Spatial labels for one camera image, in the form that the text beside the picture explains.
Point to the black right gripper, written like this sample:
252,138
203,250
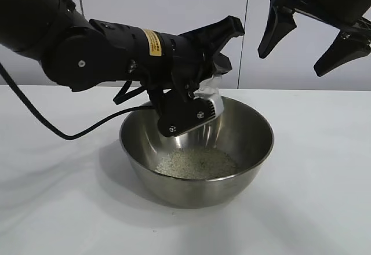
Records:
339,3

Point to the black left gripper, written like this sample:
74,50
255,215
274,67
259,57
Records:
188,58

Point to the clear plastic measuring cup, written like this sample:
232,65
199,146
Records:
210,85

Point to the white uncooked rice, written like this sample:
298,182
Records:
197,162

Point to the stainless steel mixing bowl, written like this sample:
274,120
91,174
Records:
232,188

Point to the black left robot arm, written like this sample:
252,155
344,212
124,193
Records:
43,20

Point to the yellow warning label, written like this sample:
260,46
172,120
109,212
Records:
153,42

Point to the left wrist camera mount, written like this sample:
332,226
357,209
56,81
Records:
179,116

